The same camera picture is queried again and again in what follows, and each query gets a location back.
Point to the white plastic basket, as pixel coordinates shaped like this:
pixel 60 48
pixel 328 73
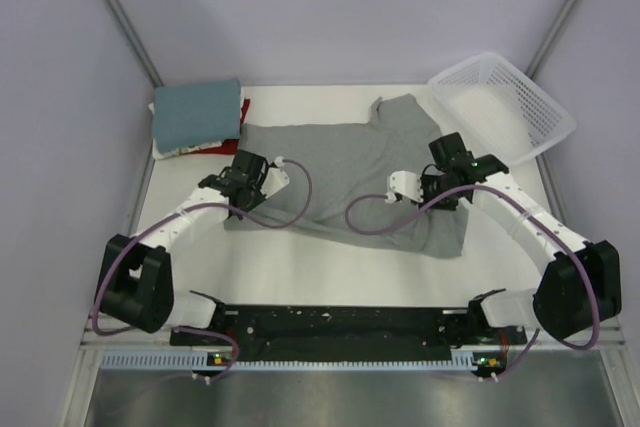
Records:
pixel 503 109

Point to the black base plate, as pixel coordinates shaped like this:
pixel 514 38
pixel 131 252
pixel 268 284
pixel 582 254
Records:
pixel 338 333

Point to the folded red t-shirt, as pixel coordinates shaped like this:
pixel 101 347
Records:
pixel 228 146

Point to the corner aluminium post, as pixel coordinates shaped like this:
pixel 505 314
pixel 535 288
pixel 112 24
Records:
pixel 133 41
pixel 552 37

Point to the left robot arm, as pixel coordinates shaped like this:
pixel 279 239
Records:
pixel 137 286

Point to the right corner aluminium post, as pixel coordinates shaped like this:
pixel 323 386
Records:
pixel 552 37

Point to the left corner aluminium post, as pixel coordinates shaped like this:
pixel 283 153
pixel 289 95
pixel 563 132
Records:
pixel 133 41

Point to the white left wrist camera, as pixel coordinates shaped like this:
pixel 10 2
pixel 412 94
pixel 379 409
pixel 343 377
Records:
pixel 276 178

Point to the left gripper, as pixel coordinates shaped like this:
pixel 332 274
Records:
pixel 259 196

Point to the folded blue t-shirt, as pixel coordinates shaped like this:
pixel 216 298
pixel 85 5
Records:
pixel 221 99

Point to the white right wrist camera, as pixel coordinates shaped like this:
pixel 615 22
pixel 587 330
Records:
pixel 404 185

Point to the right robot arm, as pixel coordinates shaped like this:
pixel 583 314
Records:
pixel 579 283

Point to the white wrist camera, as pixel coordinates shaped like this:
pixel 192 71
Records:
pixel 276 178
pixel 404 185

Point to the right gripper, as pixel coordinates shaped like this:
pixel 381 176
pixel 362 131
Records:
pixel 426 178

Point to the grey t-shirt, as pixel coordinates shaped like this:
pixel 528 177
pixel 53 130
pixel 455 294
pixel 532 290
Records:
pixel 347 169

